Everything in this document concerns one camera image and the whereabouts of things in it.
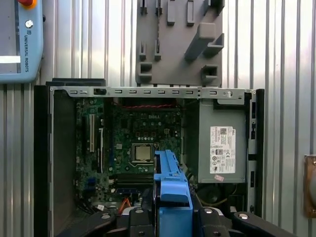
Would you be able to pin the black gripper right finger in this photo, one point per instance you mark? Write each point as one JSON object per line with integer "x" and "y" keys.
{"x": 207, "y": 222}

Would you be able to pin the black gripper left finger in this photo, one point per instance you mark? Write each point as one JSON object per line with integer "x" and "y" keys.
{"x": 140, "y": 222}

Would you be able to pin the hard disk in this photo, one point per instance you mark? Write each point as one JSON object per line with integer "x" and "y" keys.
{"x": 172, "y": 197}

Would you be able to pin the metal socket cover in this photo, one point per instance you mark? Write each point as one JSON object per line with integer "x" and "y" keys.
{"x": 132, "y": 154}

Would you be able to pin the silver CPU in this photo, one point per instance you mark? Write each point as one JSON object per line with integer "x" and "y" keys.
{"x": 143, "y": 153}

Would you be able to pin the grey power supply unit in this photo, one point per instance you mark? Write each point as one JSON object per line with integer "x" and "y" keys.
{"x": 205, "y": 148}

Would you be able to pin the green motherboard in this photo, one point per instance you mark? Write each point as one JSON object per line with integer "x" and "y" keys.
{"x": 123, "y": 128}

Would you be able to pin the white expansion slot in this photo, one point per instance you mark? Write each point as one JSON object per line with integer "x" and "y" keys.
{"x": 92, "y": 133}

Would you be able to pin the black PC case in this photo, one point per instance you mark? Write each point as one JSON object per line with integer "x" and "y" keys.
{"x": 39, "y": 148}

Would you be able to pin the grey parts rack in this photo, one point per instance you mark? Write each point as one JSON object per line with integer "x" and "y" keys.
{"x": 172, "y": 54}

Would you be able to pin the pale blue teach pendant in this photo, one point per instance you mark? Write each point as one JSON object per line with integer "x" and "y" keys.
{"x": 32, "y": 61}

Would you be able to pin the RAM stick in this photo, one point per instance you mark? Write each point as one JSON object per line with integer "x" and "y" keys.
{"x": 157, "y": 27}

